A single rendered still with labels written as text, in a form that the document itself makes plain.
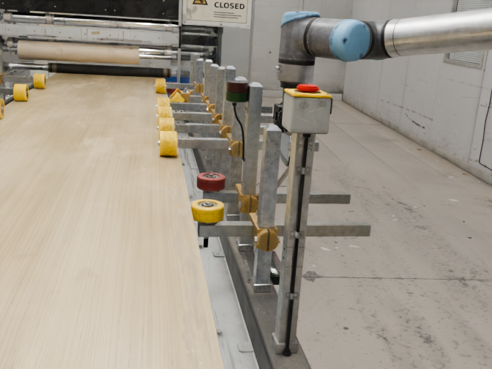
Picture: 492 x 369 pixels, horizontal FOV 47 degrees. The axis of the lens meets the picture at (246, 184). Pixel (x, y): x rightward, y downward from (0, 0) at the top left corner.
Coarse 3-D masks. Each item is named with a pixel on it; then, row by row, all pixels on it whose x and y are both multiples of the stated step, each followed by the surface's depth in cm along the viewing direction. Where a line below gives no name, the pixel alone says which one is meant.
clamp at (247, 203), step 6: (240, 186) 164; (240, 192) 158; (240, 198) 156; (246, 198) 154; (252, 198) 154; (240, 204) 155; (246, 204) 154; (252, 204) 155; (240, 210) 157; (246, 210) 155; (252, 210) 155
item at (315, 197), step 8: (216, 192) 160; (224, 192) 161; (232, 192) 161; (256, 192) 163; (280, 192) 164; (312, 192) 166; (320, 192) 167; (328, 192) 167; (336, 192) 168; (344, 192) 168; (216, 200) 160; (224, 200) 160; (232, 200) 161; (280, 200) 163; (312, 200) 165; (320, 200) 165; (328, 200) 166; (336, 200) 166; (344, 200) 166
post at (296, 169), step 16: (304, 144) 101; (304, 160) 101; (288, 176) 106; (304, 176) 102; (288, 192) 106; (304, 192) 104; (288, 208) 106; (304, 208) 105; (288, 224) 105; (304, 224) 106; (288, 240) 106; (304, 240) 107; (288, 256) 107; (288, 272) 108; (288, 288) 109; (288, 304) 110; (288, 320) 110; (272, 336) 115; (288, 336) 111
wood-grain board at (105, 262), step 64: (0, 128) 205; (64, 128) 212; (128, 128) 220; (0, 192) 136; (64, 192) 139; (128, 192) 142; (0, 256) 101; (64, 256) 103; (128, 256) 105; (192, 256) 107; (0, 320) 81; (64, 320) 82; (128, 320) 83; (192, 320) 84
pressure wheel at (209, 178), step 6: (198, 174) 160; (204, 174) 161; (210, 174) 159; (216, 174) 161; (222, 174) 161; (198, 180) 157; (204, 180) 156; (210, 180) 156; (216, 180) 156; (222, 180) 157; (198, 186) 158; (204, 186) 156; (210, 186) 156; (216, 186) 156; (222, 186) 158; (210, 192) 159
